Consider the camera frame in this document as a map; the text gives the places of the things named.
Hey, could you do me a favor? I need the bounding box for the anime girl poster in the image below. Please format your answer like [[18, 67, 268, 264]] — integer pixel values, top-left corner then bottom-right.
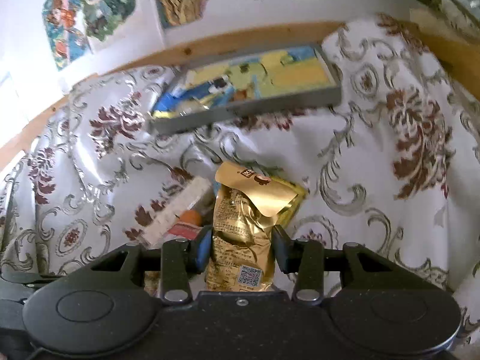
[[41, 0, 90, 71]]

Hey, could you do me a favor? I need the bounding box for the white rice cracker pack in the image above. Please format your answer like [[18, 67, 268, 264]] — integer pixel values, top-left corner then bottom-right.
[[141, 176, 215, 248]]

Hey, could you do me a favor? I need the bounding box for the light blue snack packet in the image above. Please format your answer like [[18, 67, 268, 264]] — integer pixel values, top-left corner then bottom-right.
[[212, 181, 221, 197]]

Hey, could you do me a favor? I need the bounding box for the grey tray with painting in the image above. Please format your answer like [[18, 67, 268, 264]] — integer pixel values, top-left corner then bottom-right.
[[150, 43, 342, 134]]

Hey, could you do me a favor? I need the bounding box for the red black snack packet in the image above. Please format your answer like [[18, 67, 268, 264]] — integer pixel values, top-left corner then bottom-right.
[[165, 222, 202, 241]]

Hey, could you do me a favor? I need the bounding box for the orange tangerine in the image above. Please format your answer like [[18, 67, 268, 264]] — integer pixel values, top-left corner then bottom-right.
[[178, 210, 203, 227]]

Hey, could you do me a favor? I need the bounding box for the yellow snack packet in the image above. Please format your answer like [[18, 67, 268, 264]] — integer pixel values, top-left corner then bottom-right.
[[272, 176, 308, 228]]

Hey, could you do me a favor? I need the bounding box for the white wall pipe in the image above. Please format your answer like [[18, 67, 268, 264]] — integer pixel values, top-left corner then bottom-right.
[[145, 0, 166, 50]]

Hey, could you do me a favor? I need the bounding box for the floral white bedsheet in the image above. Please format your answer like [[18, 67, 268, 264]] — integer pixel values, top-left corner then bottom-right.
[[0, 12, 480, 346]]

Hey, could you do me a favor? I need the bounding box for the gold snack bag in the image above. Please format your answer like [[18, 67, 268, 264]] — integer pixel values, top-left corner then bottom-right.
[[206, 162, 295, 292]]

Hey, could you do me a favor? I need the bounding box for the blue clear snack bag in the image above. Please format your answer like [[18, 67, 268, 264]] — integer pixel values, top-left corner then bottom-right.
[[151, 76, 235, 119]]

